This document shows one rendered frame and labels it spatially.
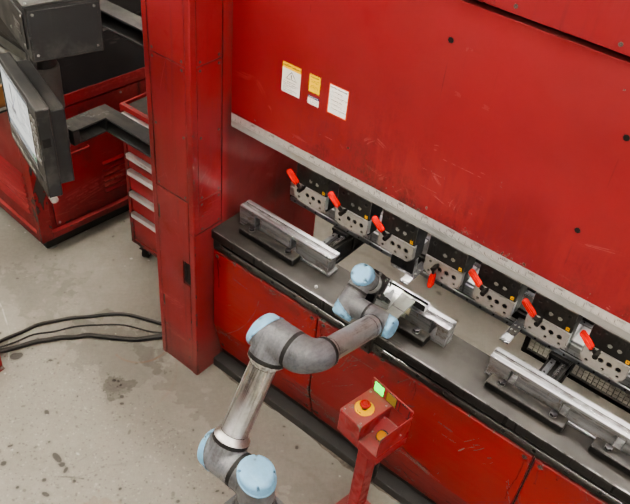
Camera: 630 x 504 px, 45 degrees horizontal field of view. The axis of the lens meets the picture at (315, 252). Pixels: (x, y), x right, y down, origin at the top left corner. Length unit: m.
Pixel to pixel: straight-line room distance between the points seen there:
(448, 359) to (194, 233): 1.16
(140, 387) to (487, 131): 2.20
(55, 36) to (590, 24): 1.60
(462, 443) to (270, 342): 1.06
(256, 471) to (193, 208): 1.23
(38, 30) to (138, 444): 1.88
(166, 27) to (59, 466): 1.93
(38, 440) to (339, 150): 1.92
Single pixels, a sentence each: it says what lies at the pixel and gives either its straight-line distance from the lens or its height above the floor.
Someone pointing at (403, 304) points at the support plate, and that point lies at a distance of 2.86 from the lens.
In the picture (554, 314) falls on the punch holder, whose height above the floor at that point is 1.29.
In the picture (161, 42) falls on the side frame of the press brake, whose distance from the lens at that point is 2.89.
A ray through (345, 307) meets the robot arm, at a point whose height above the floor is 1.20.
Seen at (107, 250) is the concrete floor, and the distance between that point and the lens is 4.58.
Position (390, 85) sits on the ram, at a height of 1.80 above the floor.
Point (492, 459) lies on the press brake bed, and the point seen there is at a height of 0.63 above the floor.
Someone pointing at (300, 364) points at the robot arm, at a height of 1.32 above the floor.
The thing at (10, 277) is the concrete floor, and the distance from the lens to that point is 4.51.
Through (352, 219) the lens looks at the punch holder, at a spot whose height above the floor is 1.23.
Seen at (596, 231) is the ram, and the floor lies 1.65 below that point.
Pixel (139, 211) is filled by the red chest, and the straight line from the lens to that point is 4.23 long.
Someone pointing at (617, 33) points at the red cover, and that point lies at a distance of 2.10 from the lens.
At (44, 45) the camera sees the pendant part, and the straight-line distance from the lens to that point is 2.65.
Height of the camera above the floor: 2.96
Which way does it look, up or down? 40 degrees down
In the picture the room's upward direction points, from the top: 6 degrees clockwise
